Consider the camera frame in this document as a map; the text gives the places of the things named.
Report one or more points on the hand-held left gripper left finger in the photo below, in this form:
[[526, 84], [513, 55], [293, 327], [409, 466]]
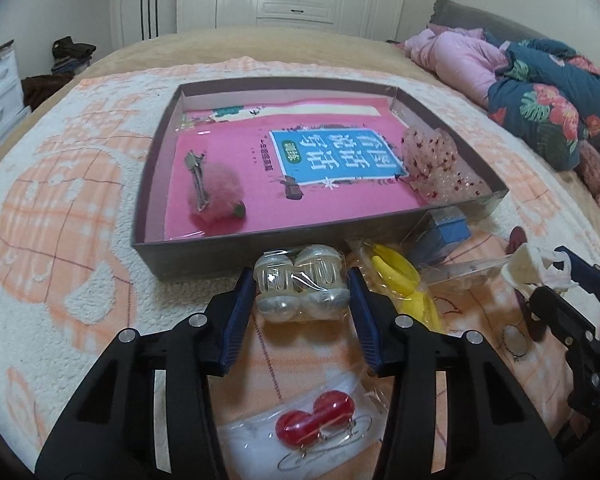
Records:
[[237, 320]]

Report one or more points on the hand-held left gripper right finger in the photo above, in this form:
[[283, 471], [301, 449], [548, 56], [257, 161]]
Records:
[[366, 325]]

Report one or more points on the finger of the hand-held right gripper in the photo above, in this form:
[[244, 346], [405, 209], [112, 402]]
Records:
[[560, 310], [577, 262]]

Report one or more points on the white claw hair clip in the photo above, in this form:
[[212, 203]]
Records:
[[525, 267]]

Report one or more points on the yellow hair clips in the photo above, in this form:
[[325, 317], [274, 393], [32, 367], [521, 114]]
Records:
[[400, 280]]

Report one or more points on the dark red hair clip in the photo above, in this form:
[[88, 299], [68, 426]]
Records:
[[518, 240]]

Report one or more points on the clear pearl hair claw pack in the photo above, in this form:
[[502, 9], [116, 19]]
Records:
[[300, 285]]

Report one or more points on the grey shallow cardboard box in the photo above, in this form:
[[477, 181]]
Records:
[[150, 260]]

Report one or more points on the clear plastic packet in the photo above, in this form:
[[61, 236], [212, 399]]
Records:
[[460, 275]]

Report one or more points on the red ball earrings in bag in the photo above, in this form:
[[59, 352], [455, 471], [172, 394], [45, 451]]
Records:
[[305, 425]]

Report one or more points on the small blue box in wrap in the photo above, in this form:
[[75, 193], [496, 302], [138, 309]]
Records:
[[450, 232]]

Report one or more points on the pink fluffy hair clip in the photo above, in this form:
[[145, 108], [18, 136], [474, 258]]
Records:
[[220, 195]]

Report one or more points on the pink book with blue label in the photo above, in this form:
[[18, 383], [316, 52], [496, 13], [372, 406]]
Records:
[[260, 195]]

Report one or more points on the blue floral quilt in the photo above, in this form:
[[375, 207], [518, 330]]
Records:
[[545, 100]]

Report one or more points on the pink jacket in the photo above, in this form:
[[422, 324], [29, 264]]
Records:
[[460, 60]]

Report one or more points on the grey headboard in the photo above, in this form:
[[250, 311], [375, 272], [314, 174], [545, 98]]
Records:
[[470, 15]]

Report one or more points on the beige bed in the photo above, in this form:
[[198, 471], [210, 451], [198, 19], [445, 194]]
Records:
[[280, 45]]

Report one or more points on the pile of dark clothes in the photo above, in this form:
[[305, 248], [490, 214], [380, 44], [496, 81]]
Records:
[[72, 52]]

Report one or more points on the white door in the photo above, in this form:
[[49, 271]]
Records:
[[130, 10]]

